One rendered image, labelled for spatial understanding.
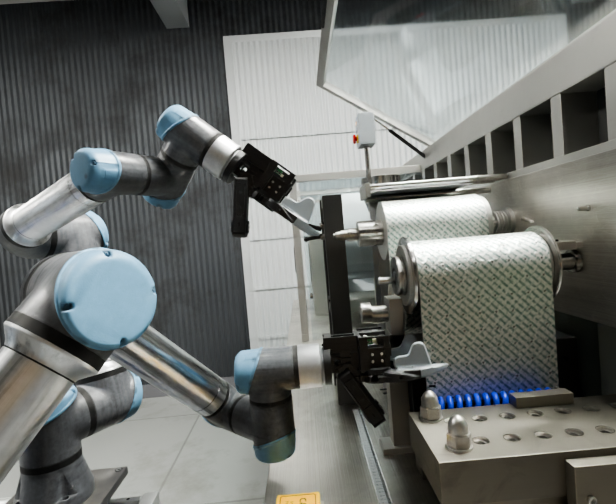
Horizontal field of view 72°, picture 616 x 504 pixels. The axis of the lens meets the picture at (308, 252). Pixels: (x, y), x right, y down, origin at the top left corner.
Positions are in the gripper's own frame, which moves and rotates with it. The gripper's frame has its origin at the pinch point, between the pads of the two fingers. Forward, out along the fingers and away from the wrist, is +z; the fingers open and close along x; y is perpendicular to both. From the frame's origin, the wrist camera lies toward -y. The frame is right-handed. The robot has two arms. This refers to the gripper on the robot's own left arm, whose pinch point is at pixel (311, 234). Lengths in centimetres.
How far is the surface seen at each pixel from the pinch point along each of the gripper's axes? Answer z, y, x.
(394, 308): 21.4, -2.5, -0.7
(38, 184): -221, -99, 298
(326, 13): -30, 51, 33
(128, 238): -129, -93, 300
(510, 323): 37.8, 7.3, -8.0
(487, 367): 39.1, -1.4, -8.0
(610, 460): 48, -2, -29
